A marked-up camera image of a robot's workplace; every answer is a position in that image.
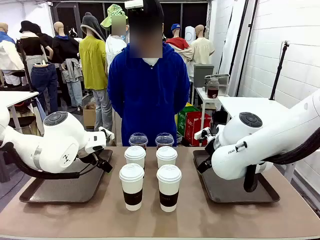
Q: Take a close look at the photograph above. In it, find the black tripod stand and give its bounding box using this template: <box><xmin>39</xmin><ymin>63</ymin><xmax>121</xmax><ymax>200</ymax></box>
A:
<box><xmin>269</xmin><ymin>41</ymin><xmax>291</xmax><ymax>101</ymax></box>

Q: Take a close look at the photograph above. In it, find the mannequin in white blue jacket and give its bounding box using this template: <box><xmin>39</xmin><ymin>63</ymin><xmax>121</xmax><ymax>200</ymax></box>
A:
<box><xmin>0</xmin><ymin>22</ymin><xmax>25</xmax><ymax>87</ymax></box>

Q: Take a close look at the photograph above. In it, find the small white side table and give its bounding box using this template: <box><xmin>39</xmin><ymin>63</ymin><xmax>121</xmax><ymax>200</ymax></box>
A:
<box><xmin>193</xmin><ymin>86</ymin><xmax>230</xmax><ymax>126</ymax></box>

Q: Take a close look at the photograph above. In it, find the white head-mounted camera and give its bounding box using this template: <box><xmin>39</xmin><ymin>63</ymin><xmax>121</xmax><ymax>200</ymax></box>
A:
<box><xmin>124</xmin><ymin>0</ymin><xmax>144</xmax><ymax>10</ymax></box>

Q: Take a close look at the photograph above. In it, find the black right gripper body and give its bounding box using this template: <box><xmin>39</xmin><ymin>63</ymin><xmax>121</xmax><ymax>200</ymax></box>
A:
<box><xmin>204</xmin><ymin>138</ymin><xmax>217</xmax><ymax>161</ymax></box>

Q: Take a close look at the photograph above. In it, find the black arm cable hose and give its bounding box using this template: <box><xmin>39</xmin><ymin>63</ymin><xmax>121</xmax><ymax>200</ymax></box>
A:
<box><xmin>243</xmin><ymin>133</ymin><xmax>320</xmax><ymax>193</ymax></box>
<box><xmin>0</xmin><ymin>141</ymin><xmax>112</xmax><ymax>180</ymax></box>

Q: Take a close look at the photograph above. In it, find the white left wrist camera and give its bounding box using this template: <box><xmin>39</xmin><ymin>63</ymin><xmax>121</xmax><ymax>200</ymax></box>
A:
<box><xmin>98</xmin><ymin>126</ymin><xmax>115</xmax><ymax>141</ymax></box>

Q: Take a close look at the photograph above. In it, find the mannequin in black sweater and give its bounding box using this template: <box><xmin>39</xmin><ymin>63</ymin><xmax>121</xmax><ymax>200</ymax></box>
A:
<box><xmin>51</xmin><ymin>21</ymin><xmax>83</xmax><ymax>108</ymax></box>

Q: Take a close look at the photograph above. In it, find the glass jar with brown liquid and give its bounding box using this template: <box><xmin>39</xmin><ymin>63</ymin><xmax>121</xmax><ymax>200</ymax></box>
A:
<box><xmin>206</xmin><ymin>77</ymin><xmax>220</xmax><ymax>100</ymax></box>

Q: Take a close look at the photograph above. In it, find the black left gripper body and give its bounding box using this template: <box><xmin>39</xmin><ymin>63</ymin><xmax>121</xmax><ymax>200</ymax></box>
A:
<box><xmin>77</xmin><ymin>149</ymin><xmax>107</xmax><ymax>165</ymax></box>

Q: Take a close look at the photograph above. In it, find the white paper coffee cup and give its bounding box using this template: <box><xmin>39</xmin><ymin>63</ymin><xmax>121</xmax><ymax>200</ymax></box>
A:
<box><xmin>156</xmin><ymin>164</ymin><xmax>183</xmax><ymax>213</ymax></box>
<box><xmin>124</xmin><ymin>145</ymin><xmax>147</xmax><ymax>170</ymax></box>
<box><xmin>155</xmin><ymin>146</ymin><xmax>178</xmax><ymax>169</ymax></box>
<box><xmin>118</xmin><ymin>163</ymin><xmax>145</xmax><ymax>212</ymax></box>

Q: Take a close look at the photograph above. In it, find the white work table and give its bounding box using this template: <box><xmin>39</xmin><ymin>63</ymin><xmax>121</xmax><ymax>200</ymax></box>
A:
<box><xmin>0</xmin><ymin>90</ymin><xmax>40</xmax><ymax>133</ymax></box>

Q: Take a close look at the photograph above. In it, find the person with green checkered hat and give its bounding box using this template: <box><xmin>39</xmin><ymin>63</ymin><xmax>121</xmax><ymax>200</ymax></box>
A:
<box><xmin>100</xmin><ymin>3</ymin><xmax>131</xmax><ymax>73</ymax></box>

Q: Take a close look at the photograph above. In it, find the dark brown serving tray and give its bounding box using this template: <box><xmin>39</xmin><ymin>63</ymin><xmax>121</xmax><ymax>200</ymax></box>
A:
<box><xmin>19</xmin><ymin>149</ymin><xmax>114</xmax><ymax>204</ymax></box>
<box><xmin>192</xmin><ymin>149</ymin><xmax>281</xmax><ymax>204</ymax></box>

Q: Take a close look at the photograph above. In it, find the person in blue hoodie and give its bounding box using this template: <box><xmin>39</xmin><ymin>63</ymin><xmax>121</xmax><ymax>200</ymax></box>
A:
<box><xmin>107</xmin><ymin>0</ymin><xmax>191</xmax><ymax>147</ymax></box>

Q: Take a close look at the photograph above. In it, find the mannequin in cream shirt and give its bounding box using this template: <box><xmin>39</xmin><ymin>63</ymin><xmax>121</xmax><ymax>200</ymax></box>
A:
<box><xmin>191</xmin><ymin>24</ymin><xmax>216</xmax><ymax>66</ymax></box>

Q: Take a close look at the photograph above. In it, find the black slanted pole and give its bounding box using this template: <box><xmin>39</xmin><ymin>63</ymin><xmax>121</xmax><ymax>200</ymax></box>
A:
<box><xmin>228</xmin><ymin>0</ymin><xmax>250</xmax><ymax>97</ymax></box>

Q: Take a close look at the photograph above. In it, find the green shopping bag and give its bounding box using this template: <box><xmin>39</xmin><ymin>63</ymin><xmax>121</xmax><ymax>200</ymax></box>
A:
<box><xmin>174</xmin><ymin>104</ymin><xmax>198</xmax><ymax>141</ymax></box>

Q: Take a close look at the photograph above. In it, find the grey box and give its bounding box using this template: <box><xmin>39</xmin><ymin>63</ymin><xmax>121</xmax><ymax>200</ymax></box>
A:
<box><xmin>193</xmin><ymin>63</ymin><xmax>215</xmax><ymax>88</ymax></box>

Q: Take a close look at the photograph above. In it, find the cardboard box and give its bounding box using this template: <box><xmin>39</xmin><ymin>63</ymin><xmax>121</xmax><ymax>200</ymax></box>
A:
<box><xmin>82</xmin><ymin>102</ymin><xmax>97</xmax><ymax>130</ymax></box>

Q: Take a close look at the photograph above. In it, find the black clothing stand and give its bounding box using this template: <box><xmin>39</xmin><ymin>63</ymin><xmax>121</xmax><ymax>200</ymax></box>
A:
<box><xmin>16</xmin><ymin>38</ymin><xmax>35</xmax><ymax>93</ymax></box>

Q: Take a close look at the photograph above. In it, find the mannequin with black hat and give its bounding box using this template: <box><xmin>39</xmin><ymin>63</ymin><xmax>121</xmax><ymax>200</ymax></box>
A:
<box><xmin>15</xmin><ymin>20</ymin><xmax>55</xmax><ymax>76</ymax></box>

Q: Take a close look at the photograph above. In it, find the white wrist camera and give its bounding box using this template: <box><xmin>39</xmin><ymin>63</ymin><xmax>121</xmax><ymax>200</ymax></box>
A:
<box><xmin>98</xmin><ymin>126</ymin><xmax>115</xmax><ymax>141</ymax></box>
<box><xmin>194</xmin><ymin>126</ymin><xmax>213</xmax><ymax>141</ymax></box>

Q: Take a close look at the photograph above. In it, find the mannequin in yellow shirt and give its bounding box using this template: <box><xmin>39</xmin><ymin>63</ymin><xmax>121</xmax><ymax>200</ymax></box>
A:
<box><xmin>78</xmin><ymin>11</ymin><xmax>113</xmax><ymax>132</ymax></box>

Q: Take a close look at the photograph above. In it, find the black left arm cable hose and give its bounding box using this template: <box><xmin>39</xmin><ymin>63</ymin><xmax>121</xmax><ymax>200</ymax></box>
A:
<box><xmin>0</xmin><ymin>141</ymin><xmax>112</xmax><ymax>180</ymax></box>

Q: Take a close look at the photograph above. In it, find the mannequin torso in jeans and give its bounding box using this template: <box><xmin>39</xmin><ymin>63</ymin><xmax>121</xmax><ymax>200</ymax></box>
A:
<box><xmin>30</xmin><ymin>61</ymin><xmax>60</xmax><ymax>113</ymax></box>

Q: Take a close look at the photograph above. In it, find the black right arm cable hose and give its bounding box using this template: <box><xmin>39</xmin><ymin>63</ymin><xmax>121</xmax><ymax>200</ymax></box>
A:
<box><xmin>243</xmin><ymin>133</ymin><xmax>320</xmax><ymax>193</ymax></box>

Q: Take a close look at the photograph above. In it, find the metal tray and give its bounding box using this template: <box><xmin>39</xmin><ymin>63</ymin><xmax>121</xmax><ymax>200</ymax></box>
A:
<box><xmin>204</xmin><ymin>73</ymin><xmax>231</xmax><ymax>87</ymax></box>

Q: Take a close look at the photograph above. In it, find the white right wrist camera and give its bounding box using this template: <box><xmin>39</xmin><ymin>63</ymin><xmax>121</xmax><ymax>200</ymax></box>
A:
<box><xmin>194</xmin><ymin>126</ymin><xmax>213</xmax><ymax>141</ymax></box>

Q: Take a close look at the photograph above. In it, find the red shopping bag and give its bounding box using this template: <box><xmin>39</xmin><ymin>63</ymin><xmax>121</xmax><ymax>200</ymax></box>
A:
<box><xmin>184</xmin><ymin>111</ymin><xmax>213</xmax><ymax>147</ymax></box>

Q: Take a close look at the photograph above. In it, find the clear plastic iced coffee cup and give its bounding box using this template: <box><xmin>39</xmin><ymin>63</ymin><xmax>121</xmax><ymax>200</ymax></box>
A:
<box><xmin>154</xmin><ymin>132</ymin><xmax>175</xmax><ymax>150</ymax></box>
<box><xmin>128</xmin><ymin>132</ymin><xmax>149</xmax><ymax>151</ymax></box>

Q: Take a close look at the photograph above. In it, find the white round padded object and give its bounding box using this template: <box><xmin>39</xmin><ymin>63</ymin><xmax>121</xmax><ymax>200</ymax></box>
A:
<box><xmin>184</xmin><ymin>25</ymin><xmax>196</xmax><ymax>46</ymax></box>

